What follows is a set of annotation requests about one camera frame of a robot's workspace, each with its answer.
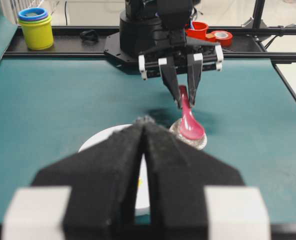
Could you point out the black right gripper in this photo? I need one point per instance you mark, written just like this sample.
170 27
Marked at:
192 58

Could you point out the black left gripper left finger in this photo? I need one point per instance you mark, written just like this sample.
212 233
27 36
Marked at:
90 195

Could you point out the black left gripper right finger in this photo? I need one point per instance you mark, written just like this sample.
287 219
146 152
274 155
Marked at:
194 196

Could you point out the pink plastic spoon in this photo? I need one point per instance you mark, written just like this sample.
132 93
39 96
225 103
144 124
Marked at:
190 128

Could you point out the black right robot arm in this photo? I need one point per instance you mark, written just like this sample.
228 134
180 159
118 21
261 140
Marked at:
152 34

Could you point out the red tape dispenser cup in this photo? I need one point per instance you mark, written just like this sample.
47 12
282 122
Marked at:
197 30

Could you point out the silver glittery coaster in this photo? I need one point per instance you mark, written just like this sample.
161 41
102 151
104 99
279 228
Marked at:
198 144

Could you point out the white plate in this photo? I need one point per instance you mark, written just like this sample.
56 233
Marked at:
142 204

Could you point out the red tape roll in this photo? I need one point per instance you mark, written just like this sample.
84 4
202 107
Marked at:
223 37

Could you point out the green table mat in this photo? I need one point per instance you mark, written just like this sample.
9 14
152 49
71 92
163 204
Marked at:
50 106

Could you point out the yellow-green stacked cups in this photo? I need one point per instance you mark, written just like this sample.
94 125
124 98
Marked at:
36 27

